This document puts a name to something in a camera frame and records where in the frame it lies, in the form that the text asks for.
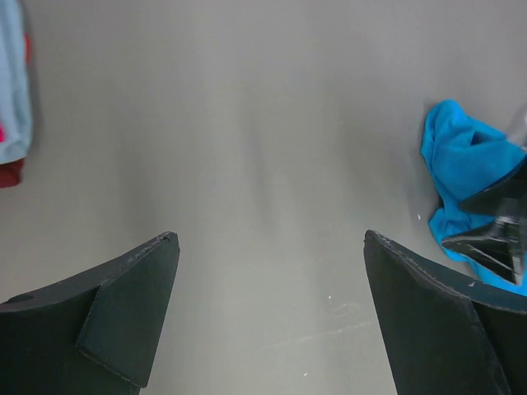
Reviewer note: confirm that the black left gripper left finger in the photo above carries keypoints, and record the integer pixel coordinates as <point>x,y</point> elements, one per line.
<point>93,333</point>

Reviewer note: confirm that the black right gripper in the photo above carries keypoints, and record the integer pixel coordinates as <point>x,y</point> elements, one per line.
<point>499,247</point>

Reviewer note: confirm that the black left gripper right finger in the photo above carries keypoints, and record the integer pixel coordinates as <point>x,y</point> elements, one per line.
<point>444,332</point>

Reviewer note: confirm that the turquoise t-shirt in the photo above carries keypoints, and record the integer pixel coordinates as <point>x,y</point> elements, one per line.
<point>464,156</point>

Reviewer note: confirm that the dark red folded t-shirt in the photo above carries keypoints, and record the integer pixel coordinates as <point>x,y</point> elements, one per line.
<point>11,173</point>

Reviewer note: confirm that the light blue folded t-shirt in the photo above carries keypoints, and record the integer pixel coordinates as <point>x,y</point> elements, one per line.
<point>16,111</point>

